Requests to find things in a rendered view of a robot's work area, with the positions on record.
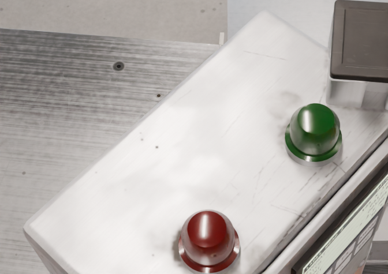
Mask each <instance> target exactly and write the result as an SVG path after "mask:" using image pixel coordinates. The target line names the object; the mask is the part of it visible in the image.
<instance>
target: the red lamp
mask: <svg viewBox="0 0 388 274"><path fill-rule="evenodd" d="M178 248H179V252H180V257H181V260H182V262H183V263H184V265H185V266H186V267H187V268H188V270H190V271H191V272H192V273H194V274H224V273H226V272H228V271H229V270H230V269H231V268H232V267H233V266H234V265H235V263H236V261H237V259H238V257H239V254H240V241H239V237H238V234H237V231H236V230H235V228H234V227H233V225H232V223H231V221H230V220H229V218H228V217H227V216H226V215H224V214H223V213H222V212H219V211H216V210H212V209H204V210H201V211H197V212H195V213H193V214H191V215H190V217H188V218H187V219H186V221H185V222H184V224H183V226H182V229H181V235H180V238H179V242H178Z"/></svg>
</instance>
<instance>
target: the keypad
mask: <svg viewBox="0 0 388 274"><path fill-rule="evenodd" d="M383 208H384V207H381V209H380V210H379V211H378V212H377V213H376V214H375V216H374V217H373V218H372V219H371V220H370V221H369V222H368V223H367V225H366V226H365V227H364V228H363V229H362V230H361V231H360V232H359V234H358V235H357V236H356V237H355V238H354V240H353V241H351V243H350V244H349V245H348V246H347V247H346V248H345V250H344V251H343V252H342V253H341V254H340V255H339V256H338V257H337V259H336V260H335V261H334V262H333V263H332V264H331V265H330V266H329V268H328V269H327V270H326V271H325V272H324V274H340V273H341V272H342V271H343V269H344V268H345V267H346V266H347V265H348V264H349V263H350V261H351V260H352V259H353V258H354V257H355V255H356V254H357V253H358V252H359V251H360V250H361V249H362V248H363V246H364V245H365V244H366V243H367V242H368V241H369V240H370V238H371V237H372V236H373V235H374V233H375V230H376V227H377V225H378V222H379V219H380V216H381V214H382V211H383Z"/></svg>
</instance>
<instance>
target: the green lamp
mask: <svg viewBox="0 0 388 274"><path fill-rule="evenodd" d="M284 144H285V149H286V151H287V153H288V155H289V156H290V157H291V158H292V159H293V160H294V161H295V162H297V163H298V164H301V165H303V166H307V167H321V166H325V165H327V164H329V163H331V162H332V161H333V160H334V159H335V158H336V157H337V156H338V154H339V152H340V149H341V144H342V133H341V130H340V120H339V118H338V116H337V114H336V113H335V112H334V111H333V110H332V109H330V108H329V107H327V106H325V105H323V104H319V103H311V104H307V105H304V106H302V107H300V108H298V109H297V110H296V111H295V112H294V113H293V115H292V117H291V120H290V123H289V124H288V126H287V128H286V131H285V143H284Z"/></svg>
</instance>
